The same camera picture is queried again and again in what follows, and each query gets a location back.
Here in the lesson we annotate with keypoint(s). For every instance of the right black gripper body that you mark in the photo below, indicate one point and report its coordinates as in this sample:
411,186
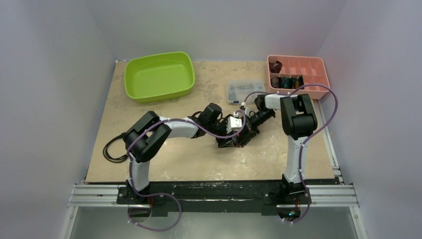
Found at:
248,129

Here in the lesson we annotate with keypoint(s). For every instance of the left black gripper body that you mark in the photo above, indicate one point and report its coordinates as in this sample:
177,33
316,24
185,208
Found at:
220,130

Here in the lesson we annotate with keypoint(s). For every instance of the dark floral patterned tie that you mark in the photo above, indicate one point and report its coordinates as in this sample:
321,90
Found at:
239,142

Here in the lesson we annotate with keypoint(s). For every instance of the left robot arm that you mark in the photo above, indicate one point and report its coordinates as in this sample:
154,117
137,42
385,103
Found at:
146,137

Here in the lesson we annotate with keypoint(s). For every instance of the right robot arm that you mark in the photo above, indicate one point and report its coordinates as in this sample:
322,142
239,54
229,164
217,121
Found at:
298,122

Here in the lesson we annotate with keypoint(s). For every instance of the clear plastic parts box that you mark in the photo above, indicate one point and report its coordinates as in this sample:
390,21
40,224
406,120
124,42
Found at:
239,91

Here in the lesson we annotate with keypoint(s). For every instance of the rolled teal tie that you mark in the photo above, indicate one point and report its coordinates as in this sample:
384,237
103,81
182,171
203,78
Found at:
286,83

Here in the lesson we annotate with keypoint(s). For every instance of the pink divided organizer tray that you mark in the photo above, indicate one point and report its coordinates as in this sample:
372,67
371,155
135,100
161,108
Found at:
311,68

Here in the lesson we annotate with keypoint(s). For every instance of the rolled dark red tie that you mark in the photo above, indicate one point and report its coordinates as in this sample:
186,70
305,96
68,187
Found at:
275,67

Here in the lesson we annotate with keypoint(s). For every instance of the rolled dark gold tie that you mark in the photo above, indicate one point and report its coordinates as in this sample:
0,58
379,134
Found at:
297,81

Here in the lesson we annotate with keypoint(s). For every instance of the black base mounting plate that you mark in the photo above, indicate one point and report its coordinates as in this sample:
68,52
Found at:
267,197

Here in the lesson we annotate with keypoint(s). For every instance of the green plastic tub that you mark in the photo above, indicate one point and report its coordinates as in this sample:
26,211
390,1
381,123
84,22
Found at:
159,77

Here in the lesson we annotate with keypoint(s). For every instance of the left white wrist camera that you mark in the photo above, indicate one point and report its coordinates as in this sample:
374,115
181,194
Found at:
235,122

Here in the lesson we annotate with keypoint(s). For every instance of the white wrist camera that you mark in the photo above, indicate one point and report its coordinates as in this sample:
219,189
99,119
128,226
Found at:
235,122
246,110

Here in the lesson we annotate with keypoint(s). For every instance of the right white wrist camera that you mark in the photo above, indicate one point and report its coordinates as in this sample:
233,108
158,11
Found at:
246,110

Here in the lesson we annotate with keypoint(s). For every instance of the aluminium frame rail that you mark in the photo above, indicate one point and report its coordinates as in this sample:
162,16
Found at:
106,196

